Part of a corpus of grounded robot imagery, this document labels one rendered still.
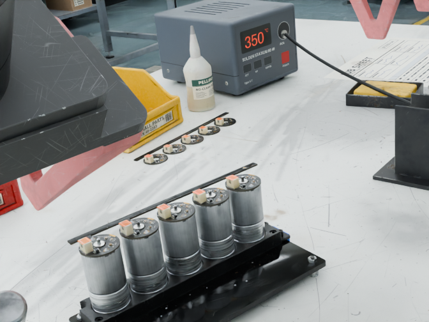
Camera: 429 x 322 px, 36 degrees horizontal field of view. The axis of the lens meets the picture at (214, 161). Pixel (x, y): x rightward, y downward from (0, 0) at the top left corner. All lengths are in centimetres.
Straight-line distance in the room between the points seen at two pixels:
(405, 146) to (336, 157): 8
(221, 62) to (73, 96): 61
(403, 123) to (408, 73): 31
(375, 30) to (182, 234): 22
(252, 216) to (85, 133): 26
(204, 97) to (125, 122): 55
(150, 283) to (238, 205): 8
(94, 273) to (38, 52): 21
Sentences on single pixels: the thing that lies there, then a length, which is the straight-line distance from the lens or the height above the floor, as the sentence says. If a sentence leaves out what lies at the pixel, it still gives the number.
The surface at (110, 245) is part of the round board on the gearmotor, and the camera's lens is 40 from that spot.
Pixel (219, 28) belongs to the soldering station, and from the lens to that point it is 80.
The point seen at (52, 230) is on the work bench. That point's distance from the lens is 57.
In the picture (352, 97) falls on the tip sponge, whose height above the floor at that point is 76.
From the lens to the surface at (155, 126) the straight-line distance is 72.
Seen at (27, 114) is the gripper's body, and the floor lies 95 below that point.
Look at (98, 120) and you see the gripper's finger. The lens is 22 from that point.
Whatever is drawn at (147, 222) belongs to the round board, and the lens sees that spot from 42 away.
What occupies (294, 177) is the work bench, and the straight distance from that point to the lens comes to 60.
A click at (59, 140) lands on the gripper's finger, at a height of 94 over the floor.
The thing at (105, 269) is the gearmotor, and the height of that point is 80.
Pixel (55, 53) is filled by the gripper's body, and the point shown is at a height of 96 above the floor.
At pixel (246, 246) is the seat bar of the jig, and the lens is 46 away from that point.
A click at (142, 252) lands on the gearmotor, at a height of 80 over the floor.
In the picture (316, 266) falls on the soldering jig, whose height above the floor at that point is 76.
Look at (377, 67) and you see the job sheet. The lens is 90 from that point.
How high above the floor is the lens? 101
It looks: 24 degrees down
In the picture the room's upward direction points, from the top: 7 degrees counter-clockwise
